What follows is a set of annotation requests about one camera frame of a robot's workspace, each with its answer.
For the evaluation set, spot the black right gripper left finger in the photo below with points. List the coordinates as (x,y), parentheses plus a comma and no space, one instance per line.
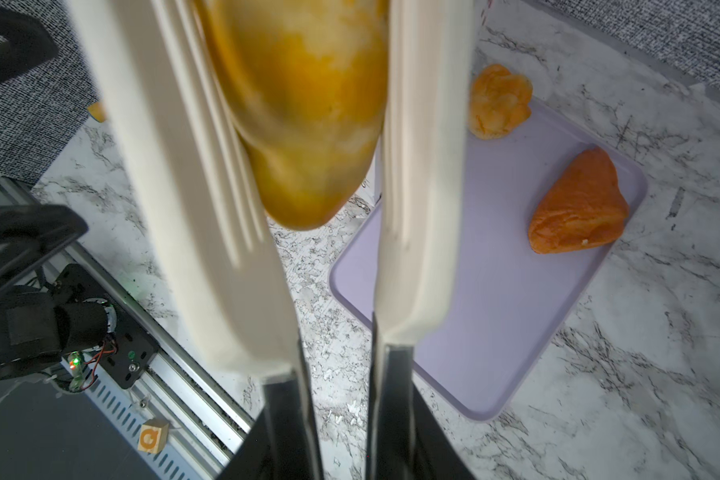
(253,460)

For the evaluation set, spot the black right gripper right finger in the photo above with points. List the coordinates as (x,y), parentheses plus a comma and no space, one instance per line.
(434,456)

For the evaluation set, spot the dark orange triangular pastry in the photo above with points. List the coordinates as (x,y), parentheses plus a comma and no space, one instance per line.
(583,209)

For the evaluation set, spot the small striped croissant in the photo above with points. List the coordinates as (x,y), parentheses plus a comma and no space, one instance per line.
(306,83)

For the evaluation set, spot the small wooden cube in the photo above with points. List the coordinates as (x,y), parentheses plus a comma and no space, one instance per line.
(153,436)

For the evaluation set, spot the lilac plastic tray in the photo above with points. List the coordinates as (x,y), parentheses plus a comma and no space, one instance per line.
(508,302)

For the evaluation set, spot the yellow plastic tool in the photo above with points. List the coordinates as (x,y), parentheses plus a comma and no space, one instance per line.
(97,112)

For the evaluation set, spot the aluminium front rail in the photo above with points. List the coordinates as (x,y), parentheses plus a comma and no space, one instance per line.
(46,434)

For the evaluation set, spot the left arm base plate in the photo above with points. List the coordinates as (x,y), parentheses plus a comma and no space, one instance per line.
(114,336)

